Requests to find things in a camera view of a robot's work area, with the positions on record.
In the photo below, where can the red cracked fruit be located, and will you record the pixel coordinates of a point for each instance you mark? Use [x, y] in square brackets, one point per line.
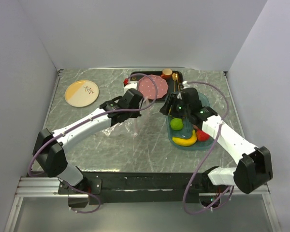
[202, 136]

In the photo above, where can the gold spoon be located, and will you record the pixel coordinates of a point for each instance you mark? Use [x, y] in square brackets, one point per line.
[176, 83]

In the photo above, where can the clear zip top bag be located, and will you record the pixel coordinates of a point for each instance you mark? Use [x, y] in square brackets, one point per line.
[130, 127]

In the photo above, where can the gold chopsticks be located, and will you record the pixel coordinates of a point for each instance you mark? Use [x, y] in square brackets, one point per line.
[176, 79]

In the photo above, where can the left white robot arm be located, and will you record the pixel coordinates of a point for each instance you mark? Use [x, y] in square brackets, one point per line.
[52, 146]

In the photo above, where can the pink dotted plate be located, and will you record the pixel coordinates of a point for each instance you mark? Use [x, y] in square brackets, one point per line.
[146, 87]

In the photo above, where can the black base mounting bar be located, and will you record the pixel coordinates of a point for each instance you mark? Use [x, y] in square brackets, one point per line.
[117, 187]

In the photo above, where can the orange cup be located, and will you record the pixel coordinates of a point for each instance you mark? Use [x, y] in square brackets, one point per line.
[166, 74]

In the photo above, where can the blue transparent plastic tray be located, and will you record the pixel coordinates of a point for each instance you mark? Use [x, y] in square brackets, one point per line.
[181, 131]

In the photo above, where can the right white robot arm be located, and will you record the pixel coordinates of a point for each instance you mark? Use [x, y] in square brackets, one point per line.
[253, 164]

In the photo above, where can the black serving tray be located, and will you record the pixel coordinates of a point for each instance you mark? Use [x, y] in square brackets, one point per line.
[167, 81]

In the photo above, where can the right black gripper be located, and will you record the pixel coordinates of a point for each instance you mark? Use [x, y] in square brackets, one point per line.
[172, 99]

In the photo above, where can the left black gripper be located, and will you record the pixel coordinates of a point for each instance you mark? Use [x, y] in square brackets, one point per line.
[136, 114]

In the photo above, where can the green lime fruit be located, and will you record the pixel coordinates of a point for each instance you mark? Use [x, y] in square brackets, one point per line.
[176, 124]

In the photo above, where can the yellow banana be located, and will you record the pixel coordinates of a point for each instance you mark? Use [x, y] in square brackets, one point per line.
[186, 142]

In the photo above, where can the yellow white floral plate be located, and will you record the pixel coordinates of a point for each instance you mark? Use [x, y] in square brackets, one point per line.
[81, 93]

